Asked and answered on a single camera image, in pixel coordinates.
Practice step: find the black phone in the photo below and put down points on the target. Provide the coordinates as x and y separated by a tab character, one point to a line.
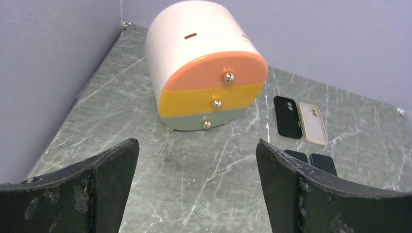
298	155

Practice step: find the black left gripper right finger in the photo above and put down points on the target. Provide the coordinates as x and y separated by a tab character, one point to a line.
301	198

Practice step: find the black phone case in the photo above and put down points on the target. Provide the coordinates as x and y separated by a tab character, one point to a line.
287	117

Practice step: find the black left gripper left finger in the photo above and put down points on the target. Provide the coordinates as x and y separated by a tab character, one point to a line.
86	197

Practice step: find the cream pink phone case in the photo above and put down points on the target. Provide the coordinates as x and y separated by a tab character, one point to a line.
313	125

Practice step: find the white cylindrical drawer box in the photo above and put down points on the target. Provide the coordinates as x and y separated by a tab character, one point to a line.
204	69

